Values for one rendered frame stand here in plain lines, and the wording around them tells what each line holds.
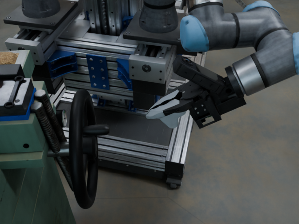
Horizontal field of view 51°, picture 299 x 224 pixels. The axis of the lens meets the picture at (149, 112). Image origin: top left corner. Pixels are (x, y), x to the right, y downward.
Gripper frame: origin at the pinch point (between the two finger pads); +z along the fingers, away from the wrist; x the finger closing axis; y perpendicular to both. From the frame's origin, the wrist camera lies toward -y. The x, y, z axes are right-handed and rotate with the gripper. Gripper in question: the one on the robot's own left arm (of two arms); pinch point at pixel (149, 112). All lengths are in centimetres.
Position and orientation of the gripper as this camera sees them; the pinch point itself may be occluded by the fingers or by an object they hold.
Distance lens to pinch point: 70.0
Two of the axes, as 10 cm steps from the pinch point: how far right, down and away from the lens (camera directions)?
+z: -8.6, 4.0, 3.0
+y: 5.0, 7.4, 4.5
